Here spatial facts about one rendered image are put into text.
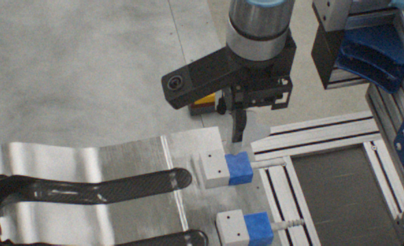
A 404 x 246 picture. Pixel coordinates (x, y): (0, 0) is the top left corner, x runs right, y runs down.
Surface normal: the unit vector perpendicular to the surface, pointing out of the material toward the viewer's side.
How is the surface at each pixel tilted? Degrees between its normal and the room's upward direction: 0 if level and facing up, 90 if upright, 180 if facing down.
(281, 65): 90
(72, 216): 28
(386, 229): 0
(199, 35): 0
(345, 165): 0
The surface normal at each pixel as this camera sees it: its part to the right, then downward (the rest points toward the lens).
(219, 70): -0.40, -0.46
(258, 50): 0.04, 0.84
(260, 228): 0.07, -0.55
